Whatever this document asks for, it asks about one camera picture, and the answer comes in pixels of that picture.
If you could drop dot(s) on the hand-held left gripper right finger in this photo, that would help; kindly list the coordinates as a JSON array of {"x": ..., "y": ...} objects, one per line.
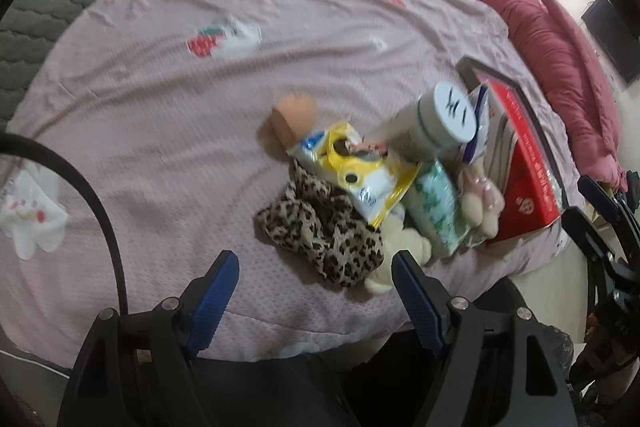
[{"x": 415, "y": 302}]

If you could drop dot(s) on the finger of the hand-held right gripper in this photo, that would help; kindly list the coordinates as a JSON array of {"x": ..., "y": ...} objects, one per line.
[
  {"x": 585, "y": 229},
  {"x": 597, "y": 197}
]

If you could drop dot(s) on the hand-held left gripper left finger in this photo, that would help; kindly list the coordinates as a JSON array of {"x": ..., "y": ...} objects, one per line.
[{"x": 215, "y": 302}]

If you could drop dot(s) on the green tissue pack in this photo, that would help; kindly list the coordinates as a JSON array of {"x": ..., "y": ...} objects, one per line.
[{"x": 435, "y": 207}]

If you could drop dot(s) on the pink plush toy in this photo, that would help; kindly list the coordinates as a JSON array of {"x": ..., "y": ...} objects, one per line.
[{"x": 480, "y": 204}]

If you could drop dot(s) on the leopard print scrunchie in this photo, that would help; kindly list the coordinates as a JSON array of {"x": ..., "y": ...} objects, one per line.
[{"x": 310, "y": 227}]

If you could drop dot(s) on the brown toy egg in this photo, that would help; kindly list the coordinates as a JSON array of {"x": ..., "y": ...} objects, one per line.
[{"x": 295, "y": 112}]

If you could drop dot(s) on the cream plush toy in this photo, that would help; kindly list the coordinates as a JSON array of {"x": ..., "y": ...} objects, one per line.
[{"x": 416, "y": 241}]

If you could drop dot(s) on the red tissue box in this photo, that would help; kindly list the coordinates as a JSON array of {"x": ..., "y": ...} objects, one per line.
[{"x": 530, "y": 187}]

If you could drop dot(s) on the yellow snack packet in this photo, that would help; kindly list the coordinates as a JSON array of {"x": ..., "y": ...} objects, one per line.
[{"x": 370, "y": 187}]

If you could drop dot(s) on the blue white plastic bag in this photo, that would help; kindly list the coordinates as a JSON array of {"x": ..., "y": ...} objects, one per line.
[{"x": 477, "y": 142}]

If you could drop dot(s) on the pink strawberry print bedsheet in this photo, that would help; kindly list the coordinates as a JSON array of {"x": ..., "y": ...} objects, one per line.
[{"x": 200, "y": 157}]

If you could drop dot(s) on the rose pink quilt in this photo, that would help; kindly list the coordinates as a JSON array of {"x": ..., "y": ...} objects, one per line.
[{"x": 550, "y": 47}]

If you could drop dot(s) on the black television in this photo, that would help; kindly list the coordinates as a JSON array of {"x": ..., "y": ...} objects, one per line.
[{"x": 610, "y": 37}]

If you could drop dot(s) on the white jar with lid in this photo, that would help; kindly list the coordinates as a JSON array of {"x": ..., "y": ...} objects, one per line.
[{"x": 440, "y": 122}]

